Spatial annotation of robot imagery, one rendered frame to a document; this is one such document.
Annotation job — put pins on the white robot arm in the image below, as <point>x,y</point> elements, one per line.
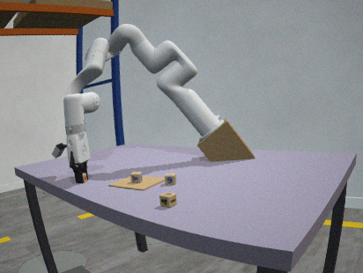
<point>170,82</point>

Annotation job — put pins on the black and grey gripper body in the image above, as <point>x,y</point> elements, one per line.
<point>78,144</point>

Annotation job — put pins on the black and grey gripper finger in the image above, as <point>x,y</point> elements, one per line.
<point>84,168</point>
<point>76,169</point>

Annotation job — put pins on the tan flat mat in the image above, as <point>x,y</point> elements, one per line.
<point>146,183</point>

